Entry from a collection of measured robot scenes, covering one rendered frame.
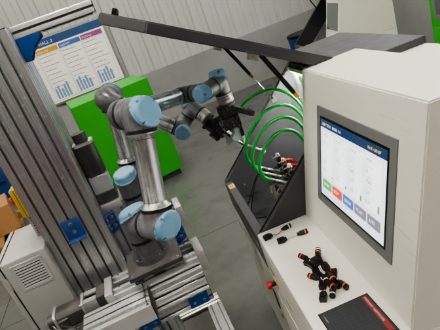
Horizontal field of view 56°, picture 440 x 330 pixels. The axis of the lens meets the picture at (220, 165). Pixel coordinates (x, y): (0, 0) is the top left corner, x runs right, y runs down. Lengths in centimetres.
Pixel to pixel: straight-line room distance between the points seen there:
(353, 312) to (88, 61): 739
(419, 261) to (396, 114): 36
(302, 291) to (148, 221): 59
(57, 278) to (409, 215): 138
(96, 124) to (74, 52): 333
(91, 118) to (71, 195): 330
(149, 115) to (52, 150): 45
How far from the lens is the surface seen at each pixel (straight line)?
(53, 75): 825
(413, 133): 102
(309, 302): 135
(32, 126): 171
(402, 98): 104
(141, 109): 145
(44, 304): 196
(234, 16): 866
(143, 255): 169
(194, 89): 176
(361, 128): 121
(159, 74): 833
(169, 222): 153
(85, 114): 502
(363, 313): 128
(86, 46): 819
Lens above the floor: 189
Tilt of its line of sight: 21 degrees down
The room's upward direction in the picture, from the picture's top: 20 degrees counter-clockwise
